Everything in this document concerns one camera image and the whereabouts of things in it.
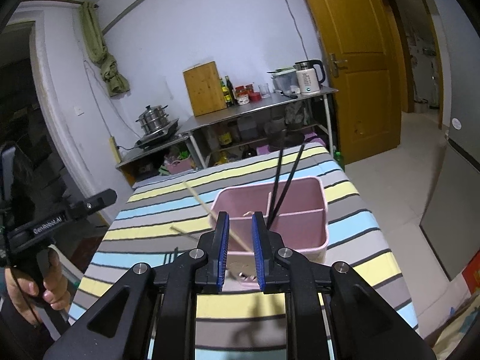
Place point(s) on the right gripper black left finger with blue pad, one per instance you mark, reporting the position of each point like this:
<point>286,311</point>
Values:
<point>198,271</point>

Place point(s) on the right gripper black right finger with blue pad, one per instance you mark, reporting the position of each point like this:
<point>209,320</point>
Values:
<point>280,269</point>

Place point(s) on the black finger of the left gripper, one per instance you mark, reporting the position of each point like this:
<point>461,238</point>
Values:
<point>92,205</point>

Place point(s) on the black chopstick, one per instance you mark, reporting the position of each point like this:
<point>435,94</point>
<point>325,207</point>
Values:
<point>281,145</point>
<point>280,199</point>

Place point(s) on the metal kitchen shelf table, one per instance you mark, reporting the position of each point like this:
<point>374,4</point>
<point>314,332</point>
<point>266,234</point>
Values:
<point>259,112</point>

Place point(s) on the pink plastic utensil basket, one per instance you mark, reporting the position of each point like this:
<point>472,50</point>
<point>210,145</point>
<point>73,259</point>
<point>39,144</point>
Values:
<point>301,222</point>

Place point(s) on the striped tablecloth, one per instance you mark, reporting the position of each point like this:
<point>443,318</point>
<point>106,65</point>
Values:
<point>164,219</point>

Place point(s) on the black induction cooker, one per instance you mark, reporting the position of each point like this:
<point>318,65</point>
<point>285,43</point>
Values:
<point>159,136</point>

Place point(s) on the low metal side table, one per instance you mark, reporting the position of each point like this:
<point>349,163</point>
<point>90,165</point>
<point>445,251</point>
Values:
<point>140,164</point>

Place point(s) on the stainless steel steamer pot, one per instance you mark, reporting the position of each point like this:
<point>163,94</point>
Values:
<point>153,119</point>

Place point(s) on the green hanging cloth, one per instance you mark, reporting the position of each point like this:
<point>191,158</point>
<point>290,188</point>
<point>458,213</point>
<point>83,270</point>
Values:
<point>98,51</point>

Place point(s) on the bamboo cutting board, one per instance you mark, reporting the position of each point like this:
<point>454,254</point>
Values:
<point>204,89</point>

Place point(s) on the dark sauce bottle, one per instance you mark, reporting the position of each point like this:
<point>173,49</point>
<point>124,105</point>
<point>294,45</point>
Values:
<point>231,89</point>

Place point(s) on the green-capped oil bottle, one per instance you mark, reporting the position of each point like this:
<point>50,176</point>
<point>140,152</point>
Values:
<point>226,93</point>

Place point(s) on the red lidded jar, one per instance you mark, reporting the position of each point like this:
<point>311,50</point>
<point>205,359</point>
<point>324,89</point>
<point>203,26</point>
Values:
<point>245,94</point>

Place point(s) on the grey refrigerator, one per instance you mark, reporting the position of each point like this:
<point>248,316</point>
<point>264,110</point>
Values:
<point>451,219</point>

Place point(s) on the drinking glass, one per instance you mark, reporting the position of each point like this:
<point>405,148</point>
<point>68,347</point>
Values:
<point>264,90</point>

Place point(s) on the white electric kettle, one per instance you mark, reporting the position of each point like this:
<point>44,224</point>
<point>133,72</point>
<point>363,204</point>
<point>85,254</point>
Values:
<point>310,75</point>

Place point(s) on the clear plastic container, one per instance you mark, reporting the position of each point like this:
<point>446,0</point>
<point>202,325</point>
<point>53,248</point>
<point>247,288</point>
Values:
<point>285,80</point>

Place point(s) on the wooden door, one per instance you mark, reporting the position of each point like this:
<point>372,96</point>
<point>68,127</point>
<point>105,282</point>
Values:
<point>359,51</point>

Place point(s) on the white wall switch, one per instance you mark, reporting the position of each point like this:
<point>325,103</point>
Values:
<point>78,110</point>

